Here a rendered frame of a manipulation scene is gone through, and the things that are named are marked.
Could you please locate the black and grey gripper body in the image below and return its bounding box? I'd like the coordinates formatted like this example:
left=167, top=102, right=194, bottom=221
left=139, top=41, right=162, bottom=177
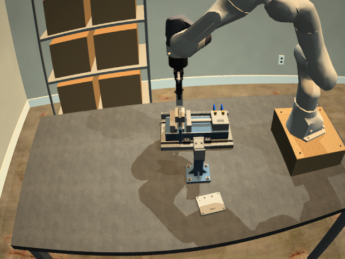
left=169, top=56, right=188, bottom=78

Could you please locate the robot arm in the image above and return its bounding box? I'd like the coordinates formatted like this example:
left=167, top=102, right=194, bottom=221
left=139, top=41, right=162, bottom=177
left=165, top=0, right=337, bottom=142

